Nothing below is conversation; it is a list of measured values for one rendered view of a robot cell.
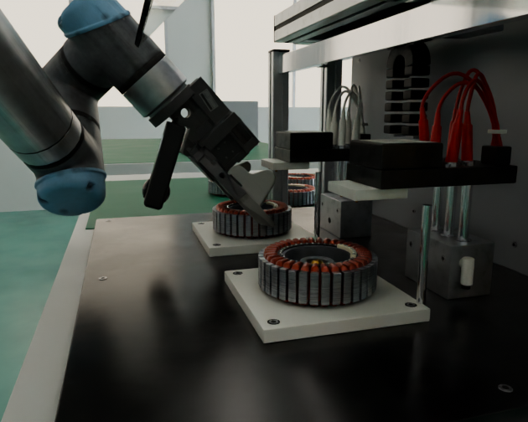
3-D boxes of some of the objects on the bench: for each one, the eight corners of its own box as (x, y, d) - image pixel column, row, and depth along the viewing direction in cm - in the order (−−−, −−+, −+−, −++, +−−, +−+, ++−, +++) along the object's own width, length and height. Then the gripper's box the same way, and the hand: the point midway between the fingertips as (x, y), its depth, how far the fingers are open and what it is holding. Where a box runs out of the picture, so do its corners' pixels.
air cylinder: (339, 239, 70) (340, 200, 69) (318, 227, 77) (319, 192, 76) (371, 236, 71) (373, 198, 70) (348, 224, 78) (349, 191, 77)
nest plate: (209, 257, 61) (209, 247, 61) (192, 229, 75) (192, 222, 75) (320, 248, 65) (321, 239, 65) (284, 223, 79) (284, 216, 79)
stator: (286, 185, 134) (286, 171, 133) (325, 187, 130) (325, 173, 129) (270, 191, 124) (270, 176, 123) (313, 193, 120) (313, 178, 119)
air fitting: (464, 290, 46) (467, 259, 45) (456, 286, 47) (458, 256, 46) (474, 289, 46) (477, 259, 46) (466, 285, 47) (468, 255, 47)
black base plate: (40, 546, 23) (35, 505, 22) (96, 231, 83) (95, 218, 83) (736, 389, 36) (742, 361, 35) (349, 215, 96) (349, 203, 96)
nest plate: (263, 344, 38) (263, 329, 38) (224, 281, 52) (224, 270, 52) (430, 321, 42) (431, 307, 42) (352, 269, 56) (352, 258, 56)
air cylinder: (446, 300, 47) (450, 244, 46) (403, 275, 54) (406, 227, 53) (490, 295, 48) (495, 240, 47) (442, 271, 55) (446, 223, 54)
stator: (221, 242, 63) (220, 214, 62) (206, 223, 73) (205, 199, 73) (302, 236, 66) (302, 209, 65) (277, 219, 77) (277, 196, 76)
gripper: (209, 69, 54) (318, 195, 61) (187, 79, 73) (271, 176, 79) (153, 121, 54) (267, 243, 60) (144, 119, 72) (232, 212, 79)
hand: (256, 219), depth 70 cm, fingers open, 14 cm apart
